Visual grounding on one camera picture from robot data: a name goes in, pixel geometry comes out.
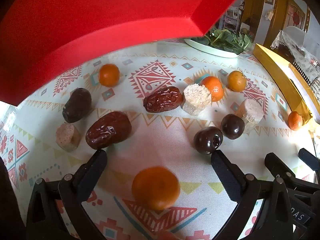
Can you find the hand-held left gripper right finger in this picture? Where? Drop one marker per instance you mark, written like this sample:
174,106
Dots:
225,175

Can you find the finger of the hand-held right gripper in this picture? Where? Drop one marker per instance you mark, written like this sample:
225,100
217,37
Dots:
310,158
277,165

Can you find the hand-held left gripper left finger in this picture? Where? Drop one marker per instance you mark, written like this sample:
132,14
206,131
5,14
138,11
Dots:
93,172

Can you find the pale cut sugarcane piece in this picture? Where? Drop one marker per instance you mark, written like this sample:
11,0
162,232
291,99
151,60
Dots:
196,99
252,115

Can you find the dark red cherry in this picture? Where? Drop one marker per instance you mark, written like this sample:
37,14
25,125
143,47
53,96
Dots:
232,126
208,140

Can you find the pinkish cut sugarcane piece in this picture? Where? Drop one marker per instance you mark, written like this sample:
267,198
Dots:
68,136

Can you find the wrinkled red date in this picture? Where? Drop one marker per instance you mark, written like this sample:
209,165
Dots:
108,130
162,99

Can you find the dark brown date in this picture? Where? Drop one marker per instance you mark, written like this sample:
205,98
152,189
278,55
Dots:
76,105

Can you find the yellowish small orange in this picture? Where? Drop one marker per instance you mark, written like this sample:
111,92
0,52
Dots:
236,80

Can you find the yellow gift box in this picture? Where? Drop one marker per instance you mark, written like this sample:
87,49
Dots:
275,62

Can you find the white lace cloth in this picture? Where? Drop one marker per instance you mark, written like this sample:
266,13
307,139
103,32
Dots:
287,41

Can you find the white plate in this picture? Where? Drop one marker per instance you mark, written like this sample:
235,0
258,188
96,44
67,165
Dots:
215,50

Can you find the green leafy vegetables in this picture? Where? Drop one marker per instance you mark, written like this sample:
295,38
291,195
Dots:
225,38

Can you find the large red box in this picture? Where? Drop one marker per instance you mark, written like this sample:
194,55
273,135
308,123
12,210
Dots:
100,30

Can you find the metal storage rack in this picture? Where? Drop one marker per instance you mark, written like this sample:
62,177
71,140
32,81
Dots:
231,17

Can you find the wooden door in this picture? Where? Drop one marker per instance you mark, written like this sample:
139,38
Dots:
252,5

